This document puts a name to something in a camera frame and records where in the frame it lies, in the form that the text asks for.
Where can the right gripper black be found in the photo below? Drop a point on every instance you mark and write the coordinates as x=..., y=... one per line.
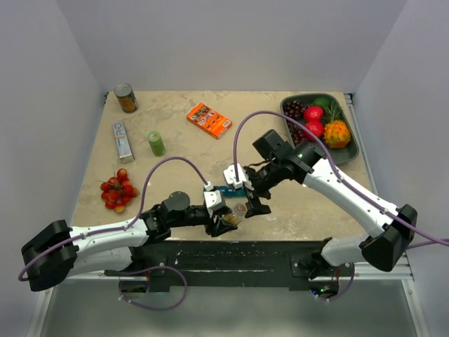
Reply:
x=255, y=206

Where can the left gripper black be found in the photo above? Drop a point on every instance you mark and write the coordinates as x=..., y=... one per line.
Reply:
x=217, y=228

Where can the clear bottle lid orange label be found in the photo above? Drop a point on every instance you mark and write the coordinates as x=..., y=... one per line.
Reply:
x=240, y=210

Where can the clear pill bottle yellow capsules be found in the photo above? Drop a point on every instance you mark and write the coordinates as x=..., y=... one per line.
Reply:
x=232, y=219

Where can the teal weekly pill organizer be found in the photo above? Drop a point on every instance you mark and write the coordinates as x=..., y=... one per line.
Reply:
x=230, y=192

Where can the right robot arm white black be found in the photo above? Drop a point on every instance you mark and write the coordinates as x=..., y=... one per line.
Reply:
x=389, y=228

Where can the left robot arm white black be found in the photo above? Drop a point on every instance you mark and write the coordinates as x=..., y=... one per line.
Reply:
x=60, y=251

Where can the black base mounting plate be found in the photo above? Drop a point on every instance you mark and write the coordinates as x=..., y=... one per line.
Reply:
x=232, y=264

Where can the orange cardboard box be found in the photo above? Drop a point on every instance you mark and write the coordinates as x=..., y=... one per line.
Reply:
x=209, y=121

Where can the lower red pomegranate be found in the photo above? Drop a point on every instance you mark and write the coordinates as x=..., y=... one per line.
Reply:
x=315, y=127

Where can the red pomegranate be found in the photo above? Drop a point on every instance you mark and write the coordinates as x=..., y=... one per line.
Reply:
x=315, y=127
x=313, y=113

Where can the dark purple grape bunch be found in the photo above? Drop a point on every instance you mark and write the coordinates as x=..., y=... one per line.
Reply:
x=295, y=110

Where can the dark grey fruit tray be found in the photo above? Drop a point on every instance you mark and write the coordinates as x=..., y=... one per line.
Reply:
x=340, y=156

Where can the upper red pomegranate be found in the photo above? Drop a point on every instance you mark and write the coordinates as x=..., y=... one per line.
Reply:
x=313, y=113

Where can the red cherry bunch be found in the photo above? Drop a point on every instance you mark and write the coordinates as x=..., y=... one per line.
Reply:
x=118, y=192

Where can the orange spiky kiwano fruit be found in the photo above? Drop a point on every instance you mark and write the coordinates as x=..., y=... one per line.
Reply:
x=337, y=134

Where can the green cylindrical container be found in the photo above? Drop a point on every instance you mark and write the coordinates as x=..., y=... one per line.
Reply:
x=156, y=143

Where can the silver toothpaste box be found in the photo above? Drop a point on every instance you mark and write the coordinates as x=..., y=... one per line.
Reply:
x=124, y=150

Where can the green lime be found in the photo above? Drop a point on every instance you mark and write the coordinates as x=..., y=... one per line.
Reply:
x=322, y=102

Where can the tin can fruit label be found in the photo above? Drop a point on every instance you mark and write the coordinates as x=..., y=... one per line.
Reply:
x=126, y=97

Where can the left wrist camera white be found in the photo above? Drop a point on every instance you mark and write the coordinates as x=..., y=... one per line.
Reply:
x=213, y=198

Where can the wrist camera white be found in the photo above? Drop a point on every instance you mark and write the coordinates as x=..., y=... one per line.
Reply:
x=213, y=198
x=236, y=177

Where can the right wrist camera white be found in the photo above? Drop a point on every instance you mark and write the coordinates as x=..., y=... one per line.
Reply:
x=236, y=177

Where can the aluminium frame rail right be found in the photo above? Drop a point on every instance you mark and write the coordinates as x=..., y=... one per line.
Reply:
x=350, y=104

